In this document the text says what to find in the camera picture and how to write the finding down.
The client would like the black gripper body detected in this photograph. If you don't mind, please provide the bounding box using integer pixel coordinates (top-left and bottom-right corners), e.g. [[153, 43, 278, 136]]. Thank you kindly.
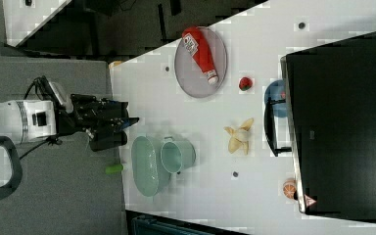
[[56, 94, 127, 152]]

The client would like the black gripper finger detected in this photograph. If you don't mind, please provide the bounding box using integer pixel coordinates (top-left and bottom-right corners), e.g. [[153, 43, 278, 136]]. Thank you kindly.
[[119, 102, 129, 118], [122, 117, 139, 128]]

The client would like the peeled toy banana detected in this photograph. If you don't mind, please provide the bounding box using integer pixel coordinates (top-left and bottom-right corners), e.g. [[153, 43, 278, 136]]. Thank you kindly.
[[223, 117, 254, 156]]

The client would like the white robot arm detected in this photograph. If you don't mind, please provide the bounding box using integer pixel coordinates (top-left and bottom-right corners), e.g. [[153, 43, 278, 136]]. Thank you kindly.
[[0, 94, 139, 152]]

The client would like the black toaster oven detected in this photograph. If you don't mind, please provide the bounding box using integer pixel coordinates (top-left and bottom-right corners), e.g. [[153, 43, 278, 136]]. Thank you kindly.
[[264, 31, 376, 223]]

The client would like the green colander basket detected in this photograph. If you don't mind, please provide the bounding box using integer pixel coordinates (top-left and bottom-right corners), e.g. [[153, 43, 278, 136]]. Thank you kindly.
[[131, 136, 170, 197]]

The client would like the green toy pepper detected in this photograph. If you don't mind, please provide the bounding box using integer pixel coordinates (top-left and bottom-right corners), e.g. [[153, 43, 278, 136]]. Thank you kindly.
[[105, 164, 124, 174]]

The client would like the green measuring cup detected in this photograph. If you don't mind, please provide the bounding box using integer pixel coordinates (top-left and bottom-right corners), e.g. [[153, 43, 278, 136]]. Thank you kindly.
[[161, 136, 196, 173]]

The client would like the grey round plate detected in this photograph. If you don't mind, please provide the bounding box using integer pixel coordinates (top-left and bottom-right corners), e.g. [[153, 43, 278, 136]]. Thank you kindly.
[[174, 26, 227, 98]]

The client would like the red ketchup bottle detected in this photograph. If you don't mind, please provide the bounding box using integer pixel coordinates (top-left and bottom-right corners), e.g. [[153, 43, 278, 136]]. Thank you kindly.
[[182, 26, 218, 85]]

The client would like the blue crate edge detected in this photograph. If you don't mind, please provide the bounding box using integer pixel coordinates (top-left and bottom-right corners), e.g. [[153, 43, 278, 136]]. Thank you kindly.
[[129, 214, 244, 235]]

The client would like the red toy strawberry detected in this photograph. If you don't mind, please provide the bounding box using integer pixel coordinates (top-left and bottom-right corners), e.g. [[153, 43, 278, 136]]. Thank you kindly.
[[239, 77, 253, 91]]

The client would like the blue bowl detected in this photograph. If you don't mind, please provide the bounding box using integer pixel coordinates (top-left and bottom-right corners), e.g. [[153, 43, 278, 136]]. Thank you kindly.
[[264, 80, 287, 118]]

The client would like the orange slice toy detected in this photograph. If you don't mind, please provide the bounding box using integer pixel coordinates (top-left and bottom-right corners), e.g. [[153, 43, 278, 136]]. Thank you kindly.
[[282, 179, 297, 200]]

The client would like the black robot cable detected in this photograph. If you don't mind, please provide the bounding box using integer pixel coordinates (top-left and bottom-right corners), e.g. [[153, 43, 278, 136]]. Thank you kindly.
[[19, 75, 60, 161]]

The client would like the black looped strap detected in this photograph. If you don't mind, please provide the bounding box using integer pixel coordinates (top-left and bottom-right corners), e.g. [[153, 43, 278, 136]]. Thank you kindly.
[[0, 135, 24, 202]]

